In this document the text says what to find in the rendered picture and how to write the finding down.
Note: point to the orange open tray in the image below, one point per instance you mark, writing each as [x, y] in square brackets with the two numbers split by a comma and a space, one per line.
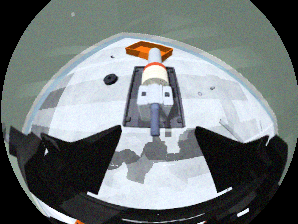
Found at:
[141, 49]

